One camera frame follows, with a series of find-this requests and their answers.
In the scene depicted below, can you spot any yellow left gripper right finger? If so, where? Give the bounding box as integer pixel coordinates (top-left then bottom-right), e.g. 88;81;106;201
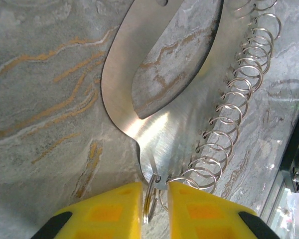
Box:
167;182;281;239

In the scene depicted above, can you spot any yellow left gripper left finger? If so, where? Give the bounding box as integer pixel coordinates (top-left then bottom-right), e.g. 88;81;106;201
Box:
37;181;143;239

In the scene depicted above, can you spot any silver split key ring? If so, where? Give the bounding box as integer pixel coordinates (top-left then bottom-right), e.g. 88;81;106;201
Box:
227;77;254;101
250;26;276;48
158;171;218;212
222;90;253;113
232;65;263;88
253;0;273;11
195;142;234;163
179;165;222;185
236;56;266;78
188;156;228;175
202;129;240;150
243;35;274;58
240;45;271;68
215;102;249;128
255;11;283;41
208;116;241;140

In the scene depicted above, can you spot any double split steel keyring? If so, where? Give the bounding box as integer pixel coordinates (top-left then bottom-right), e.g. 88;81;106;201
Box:
143;174;162;224

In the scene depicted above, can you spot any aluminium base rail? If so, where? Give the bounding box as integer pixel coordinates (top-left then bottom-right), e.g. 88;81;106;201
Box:
260;171;299;239

